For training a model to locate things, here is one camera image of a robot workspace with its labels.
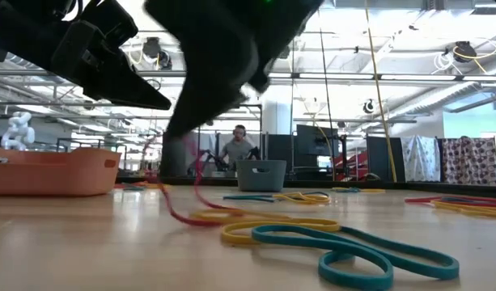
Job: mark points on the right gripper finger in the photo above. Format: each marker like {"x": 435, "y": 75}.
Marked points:
{"x": 260, "y": 81}
{"x": 211, "y": 81}

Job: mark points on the black background robot arm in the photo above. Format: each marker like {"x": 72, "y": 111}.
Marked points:
{"x": 217, "y": 161}

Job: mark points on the white pillar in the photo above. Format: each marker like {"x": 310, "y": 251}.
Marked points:
{"x": 278, "y": 117}

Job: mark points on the black panel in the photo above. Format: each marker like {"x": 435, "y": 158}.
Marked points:
{"x": 278, "y": 147}

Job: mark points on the person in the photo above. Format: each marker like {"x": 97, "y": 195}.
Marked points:
{"x": 236, "y": 151}

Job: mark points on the long overhead light bar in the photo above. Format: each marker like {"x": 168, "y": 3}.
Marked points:
{"x": 336, "y": 76}

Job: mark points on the white robot figure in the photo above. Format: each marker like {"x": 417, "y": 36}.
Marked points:
{"x": 19, "y": 133}

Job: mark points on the dark curtain panel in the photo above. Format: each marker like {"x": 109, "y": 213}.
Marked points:
{"x": 176, "y": 159}

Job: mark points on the black monitor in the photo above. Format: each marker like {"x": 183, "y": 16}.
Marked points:
{"x": 320, "y": 145}

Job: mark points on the orange plastic basket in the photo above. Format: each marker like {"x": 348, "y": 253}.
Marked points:
{"x": 49, "y": 174}

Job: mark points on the grey-teal plastic basket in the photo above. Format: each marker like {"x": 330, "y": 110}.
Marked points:
{"x": 259, "y": 178}

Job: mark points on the black partition screen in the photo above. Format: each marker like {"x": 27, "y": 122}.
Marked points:
{"x": 379, "y": 159}

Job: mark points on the white patterned cloth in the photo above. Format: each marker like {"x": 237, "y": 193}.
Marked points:
{"x": 421, "y": 159}

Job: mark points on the dark circle-patterned cloth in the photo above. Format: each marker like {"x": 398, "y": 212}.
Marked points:
{"x": 470, "y": 161}

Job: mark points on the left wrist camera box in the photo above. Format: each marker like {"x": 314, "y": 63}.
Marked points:
{"x": 110, "y": 24}

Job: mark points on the red frame object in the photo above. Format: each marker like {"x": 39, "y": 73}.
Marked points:
{"x": 353, "y": 165}

